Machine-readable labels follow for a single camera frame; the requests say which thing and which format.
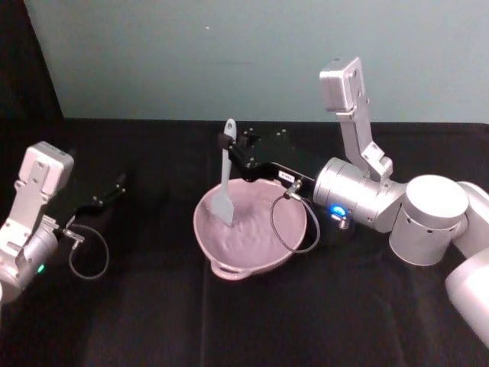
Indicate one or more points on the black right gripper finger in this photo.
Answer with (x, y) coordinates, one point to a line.
(240, 162)
(250, 143)

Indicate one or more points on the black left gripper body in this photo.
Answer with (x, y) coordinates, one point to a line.
(82, 208)

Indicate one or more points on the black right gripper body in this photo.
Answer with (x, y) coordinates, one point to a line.
(284, 174)

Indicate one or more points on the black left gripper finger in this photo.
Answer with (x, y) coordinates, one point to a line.
(111, 191)

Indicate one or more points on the grey silicone spatula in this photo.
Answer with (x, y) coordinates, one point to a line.
(223, 202)

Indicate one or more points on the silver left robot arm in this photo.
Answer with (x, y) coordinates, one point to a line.
(34, 214)

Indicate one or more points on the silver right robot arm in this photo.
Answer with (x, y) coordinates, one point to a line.
(355, 191)

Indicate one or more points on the black table cloth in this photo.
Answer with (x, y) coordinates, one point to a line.
(244, 325)

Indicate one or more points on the black backdrop panel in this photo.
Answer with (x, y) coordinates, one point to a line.
(19, 57)

